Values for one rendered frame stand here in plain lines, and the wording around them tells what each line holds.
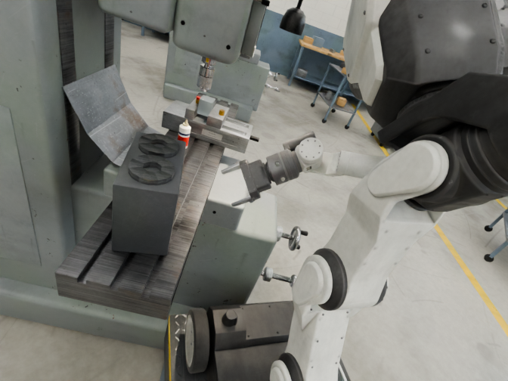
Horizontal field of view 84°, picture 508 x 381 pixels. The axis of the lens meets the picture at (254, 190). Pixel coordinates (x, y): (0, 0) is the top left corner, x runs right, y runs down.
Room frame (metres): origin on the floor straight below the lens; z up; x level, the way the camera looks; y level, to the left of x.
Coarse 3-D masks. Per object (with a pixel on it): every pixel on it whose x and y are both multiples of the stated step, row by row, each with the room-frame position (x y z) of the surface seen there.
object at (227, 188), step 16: (224, 160) 1.06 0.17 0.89; (240, 160) 1.11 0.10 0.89; (112, 176) 0.73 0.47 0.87; (224, 176) 0.94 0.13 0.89; (240, 176) 0.99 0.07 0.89; (112, 192) 0.73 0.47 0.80; (224, 192) 0.84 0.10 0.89; (240, 192) 0.88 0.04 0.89; (208, 208) 0.78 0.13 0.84; (224, 208) 0.78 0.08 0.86; (240, 208) 0.80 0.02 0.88; (224, 224) 0.79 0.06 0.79
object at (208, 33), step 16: (192, 0) 0.82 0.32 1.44; (208, 0) 0.83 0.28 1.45; (224, 0) 0.83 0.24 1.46; (240, 0) 0.84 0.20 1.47; (176, 16) 0.83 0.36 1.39; (192, 16) 0.82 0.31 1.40; (208, 16) 0.83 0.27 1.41; (224, 16) 0.83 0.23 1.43; (240, 16) 0.84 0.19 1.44; (176, 32) 0.82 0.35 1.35; (192, 32) 0.82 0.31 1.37; (208, 32) 0.83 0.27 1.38; (224, 32) 0.84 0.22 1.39; (240, 32) 0.85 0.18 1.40; (192, 48) 0.83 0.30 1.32; (208, 48) 0.83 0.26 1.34; (224, 48) 0.84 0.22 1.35; (240, 48) 0.90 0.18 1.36
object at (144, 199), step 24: (144, 144) 0.53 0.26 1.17; (168, 144) 0.56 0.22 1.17; (120, 168) 0.44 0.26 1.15; (144, 168) 0.47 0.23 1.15; (168, 168) 0.48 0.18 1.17; (120, 192) 0.39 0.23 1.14; (144, 192) 0.40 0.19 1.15; (168, 192) 0.42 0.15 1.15; (120, 216) 0.39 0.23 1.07; (144, 216) 0.41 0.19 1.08; (168, 216) 0.42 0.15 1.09; (120, 240) 0.39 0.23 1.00; (144, 240) 0.41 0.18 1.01; (168, 240) 0.42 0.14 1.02
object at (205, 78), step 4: (200, 72) 0.91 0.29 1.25; (204, 72) 0.91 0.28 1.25; (208, 72) 0.91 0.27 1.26; (200, 76) 0.91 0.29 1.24; (204, 76) 0.91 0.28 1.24; (208, 76) 0.91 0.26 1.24; (212, 76) 0.93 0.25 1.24; (200, 80) 0.91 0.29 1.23; (204, 80) 0.91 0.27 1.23; (208, 80) 0.91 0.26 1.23; (200, 84) 0.91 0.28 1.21; (204, 84) 0.91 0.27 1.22; (208, 84) 0.91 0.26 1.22; (204, 88) 0.91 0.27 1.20; (208, 88) 0.92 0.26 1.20
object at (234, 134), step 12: (168, 108) 1.03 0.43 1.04; (180, 108) 1.07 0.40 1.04; (192, 108) 1.02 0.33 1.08; (168, 120) 1.00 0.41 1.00; (180, 120) 1.00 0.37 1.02; (192, 120) 1.01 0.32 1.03; (204, 120) 1.05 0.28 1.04; (228, 120) 1.13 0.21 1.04; (192, 132) 1.01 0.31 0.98; (204, 132) 1.02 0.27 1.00; (216, 132) 1.02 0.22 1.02; (228, 132) 1.02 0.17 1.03; (240, 132) 1.06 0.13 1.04; (228, 144) 1.02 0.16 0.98; (240, 144) 1.03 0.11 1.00
